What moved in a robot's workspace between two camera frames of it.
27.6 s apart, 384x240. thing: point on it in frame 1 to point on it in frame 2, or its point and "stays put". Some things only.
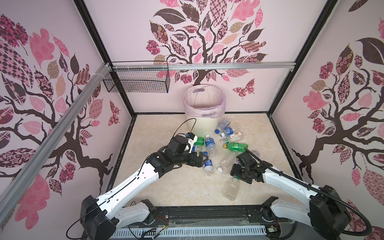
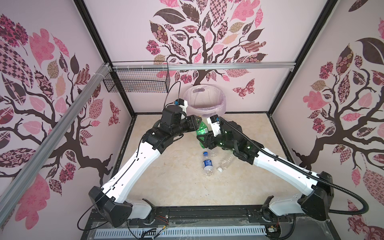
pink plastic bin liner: [204, 101] stays put
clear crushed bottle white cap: [226, 161] stays put
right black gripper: [234, 171] to [209, 137]
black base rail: [209, 216] stays put
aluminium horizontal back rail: [203, 66] stays put
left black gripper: [193, 163] to [193, 125]
